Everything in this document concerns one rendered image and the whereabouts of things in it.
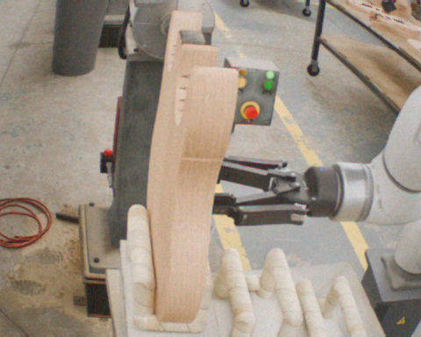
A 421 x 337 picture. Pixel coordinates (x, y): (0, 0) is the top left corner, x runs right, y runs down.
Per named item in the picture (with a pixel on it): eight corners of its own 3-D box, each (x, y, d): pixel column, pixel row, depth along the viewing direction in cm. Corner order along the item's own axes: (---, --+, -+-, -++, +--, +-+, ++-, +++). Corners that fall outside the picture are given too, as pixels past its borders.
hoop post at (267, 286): (254, 288, 109) (265, 251, 104) (270, 287, 109) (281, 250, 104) (257, 298, 106) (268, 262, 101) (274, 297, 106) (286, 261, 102)
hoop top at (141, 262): (127, 215, 96) (128, 200, 95) (146, 217, 97) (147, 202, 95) (132, 298, 79) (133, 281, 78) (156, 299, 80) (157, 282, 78)
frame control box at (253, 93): (189, 106, 209) (200, 41, 196) (250, 110, 214) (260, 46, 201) (203, 141, 189) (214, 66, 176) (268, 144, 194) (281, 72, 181)
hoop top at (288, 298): (263, 257, 105) (267, 245, 103) (280, 256, 105) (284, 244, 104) (282, 330, 88) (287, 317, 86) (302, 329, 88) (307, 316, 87)
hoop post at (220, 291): (211, 288, 107) (218, 251, 102) (228, 288, 108) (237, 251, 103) (213, 299, 104) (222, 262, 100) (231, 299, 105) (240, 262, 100)
